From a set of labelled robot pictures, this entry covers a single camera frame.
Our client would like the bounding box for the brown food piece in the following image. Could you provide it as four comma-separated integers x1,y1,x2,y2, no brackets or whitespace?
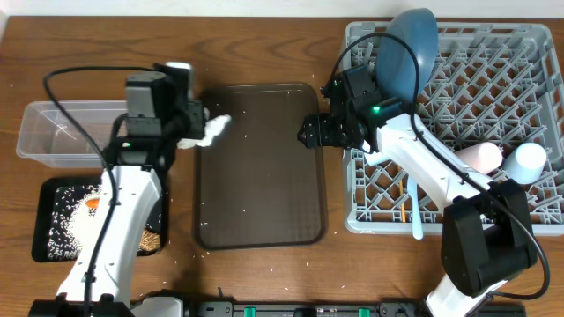
139,230,161,253

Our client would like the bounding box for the black waste bin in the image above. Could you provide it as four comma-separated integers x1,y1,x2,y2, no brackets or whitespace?
32,175,169,262

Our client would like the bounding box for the white tissue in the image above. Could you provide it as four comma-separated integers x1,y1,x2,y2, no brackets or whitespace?
177,114,232,150

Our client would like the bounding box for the brown serving tray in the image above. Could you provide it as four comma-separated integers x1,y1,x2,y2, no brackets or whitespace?
194,83,327,251

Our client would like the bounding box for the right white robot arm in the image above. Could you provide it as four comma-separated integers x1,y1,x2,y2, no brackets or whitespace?
297,66,550,316

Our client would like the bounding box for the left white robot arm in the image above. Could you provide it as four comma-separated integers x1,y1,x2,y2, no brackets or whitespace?
29,62,205,316

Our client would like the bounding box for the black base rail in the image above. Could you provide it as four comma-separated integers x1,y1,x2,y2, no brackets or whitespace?
131,290,528,317

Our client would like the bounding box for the grey dishwasher rack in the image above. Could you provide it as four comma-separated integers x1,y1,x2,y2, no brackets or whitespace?
342,22,563,236

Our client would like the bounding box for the clear plastic bin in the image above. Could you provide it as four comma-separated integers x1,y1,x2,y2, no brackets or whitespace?
16,100,127,168

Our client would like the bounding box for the dark blue plate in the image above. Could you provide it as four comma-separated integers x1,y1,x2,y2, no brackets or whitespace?
376,8,438,103

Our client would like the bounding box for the orange carrot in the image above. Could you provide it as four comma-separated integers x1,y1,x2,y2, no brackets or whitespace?
85,198,100,209

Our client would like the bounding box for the cooked white rice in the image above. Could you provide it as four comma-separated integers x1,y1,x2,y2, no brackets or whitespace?
47,184,101,262

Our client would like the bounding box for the light blue plastic knife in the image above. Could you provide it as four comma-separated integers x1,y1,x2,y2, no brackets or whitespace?
406,176,424,240

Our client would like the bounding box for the light blue cup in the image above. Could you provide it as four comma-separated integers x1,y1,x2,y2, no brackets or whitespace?
503,143,547,185

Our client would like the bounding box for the wooden chopstick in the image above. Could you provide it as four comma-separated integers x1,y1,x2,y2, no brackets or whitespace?
397,166,406,223

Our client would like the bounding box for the pink cup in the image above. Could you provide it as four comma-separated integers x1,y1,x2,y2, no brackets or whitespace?
455,142,503,174

